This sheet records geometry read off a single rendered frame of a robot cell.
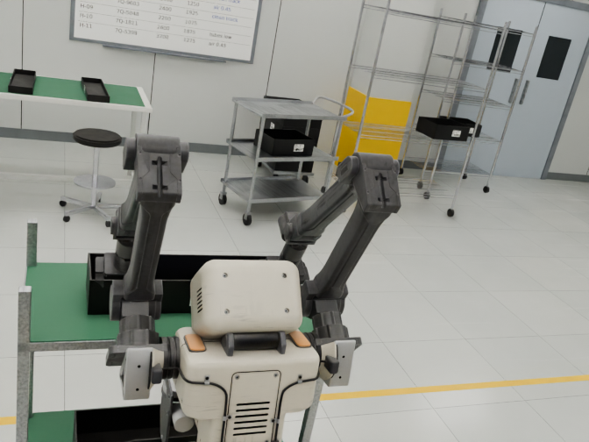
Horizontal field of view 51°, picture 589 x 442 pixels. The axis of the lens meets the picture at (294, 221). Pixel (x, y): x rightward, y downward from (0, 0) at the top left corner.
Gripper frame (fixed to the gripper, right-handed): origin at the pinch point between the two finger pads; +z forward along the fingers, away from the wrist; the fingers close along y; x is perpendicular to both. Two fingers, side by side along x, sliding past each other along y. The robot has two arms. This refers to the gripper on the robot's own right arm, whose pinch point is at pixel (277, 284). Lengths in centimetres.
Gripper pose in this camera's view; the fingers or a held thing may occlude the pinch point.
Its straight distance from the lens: 177.4
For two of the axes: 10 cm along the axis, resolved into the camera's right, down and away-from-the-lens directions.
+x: 2.0, 7.7, -6.1
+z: -3.0, 6.4, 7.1
